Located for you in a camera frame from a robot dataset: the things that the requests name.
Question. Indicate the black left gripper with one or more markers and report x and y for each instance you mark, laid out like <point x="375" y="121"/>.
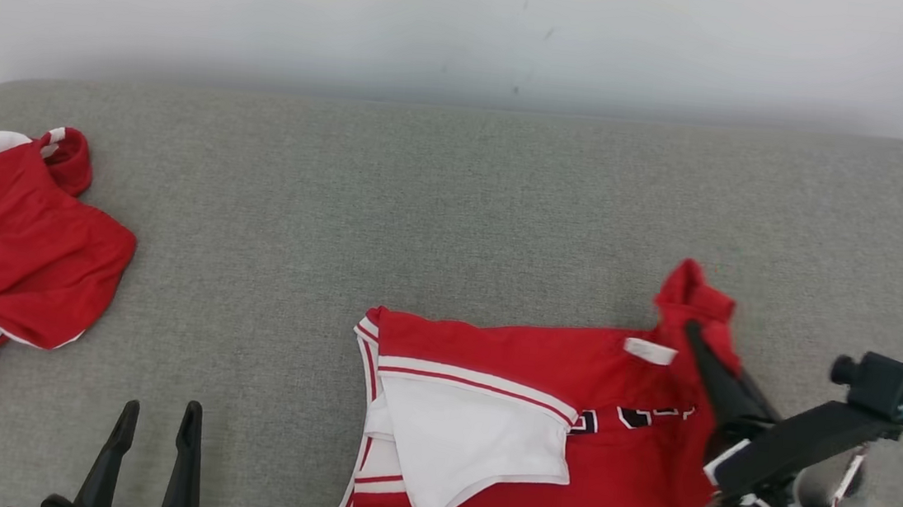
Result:
<point x="50" y="506"/>

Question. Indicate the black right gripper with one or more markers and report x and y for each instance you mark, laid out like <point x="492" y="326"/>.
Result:
<point x="797" y="448"/>

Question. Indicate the red basketball jersey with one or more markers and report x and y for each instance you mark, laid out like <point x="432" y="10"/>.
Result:
<point x="613" y="468"/>

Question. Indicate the red shorts white trim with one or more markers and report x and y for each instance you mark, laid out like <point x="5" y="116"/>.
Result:
<point x="12" y="253"/>

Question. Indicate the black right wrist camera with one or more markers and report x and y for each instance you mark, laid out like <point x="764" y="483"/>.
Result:
<point x="882" y="386"/>

